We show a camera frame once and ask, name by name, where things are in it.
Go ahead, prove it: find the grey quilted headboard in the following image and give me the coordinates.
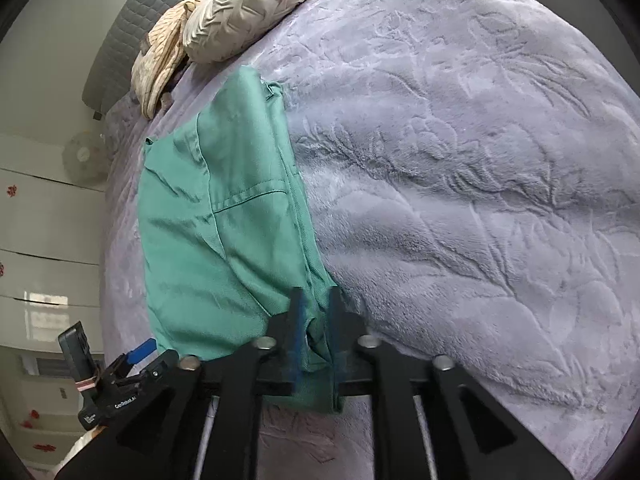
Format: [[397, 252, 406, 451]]
[[82, 0, 216, 111]]

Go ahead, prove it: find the white wardrobe with red decals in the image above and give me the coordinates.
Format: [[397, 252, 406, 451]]
[[0, 132, 108, 461]]

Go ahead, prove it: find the grey slatted panel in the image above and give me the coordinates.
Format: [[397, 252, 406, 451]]
[[20, 355, 76, 378]]

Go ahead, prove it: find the purple embossed bed blanket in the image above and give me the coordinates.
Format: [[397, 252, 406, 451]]
[[97, 0, 640, 480]]

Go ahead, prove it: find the cream textured pillow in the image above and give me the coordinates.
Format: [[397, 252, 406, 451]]
[[182, 0, 336, 65]]

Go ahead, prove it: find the beige striped cloth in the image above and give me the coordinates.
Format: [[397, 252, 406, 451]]
[[131, 0, 211, 120]]

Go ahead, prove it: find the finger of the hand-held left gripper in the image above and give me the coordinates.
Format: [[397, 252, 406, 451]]
[[107, 338, 157, 377], [134, 349, 180, 386]]

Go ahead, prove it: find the green jacket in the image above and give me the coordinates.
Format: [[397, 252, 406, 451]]
[[137, 65, 346, 416]]

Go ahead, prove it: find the purple pillow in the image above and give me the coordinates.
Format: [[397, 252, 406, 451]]
[[102, 92, 151, 161]]

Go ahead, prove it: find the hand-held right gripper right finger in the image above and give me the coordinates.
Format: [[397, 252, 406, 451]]
[[327, 287, 575, 480]]

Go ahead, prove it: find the dark brown cloth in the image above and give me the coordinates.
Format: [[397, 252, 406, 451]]
[[157, 60, 191, 113]]

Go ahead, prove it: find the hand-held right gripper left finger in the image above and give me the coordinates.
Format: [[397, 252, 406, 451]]
[[55, 287, 306, 480]]

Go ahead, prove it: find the white standing fan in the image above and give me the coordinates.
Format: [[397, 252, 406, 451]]
[[61, 131, 108, 186]]

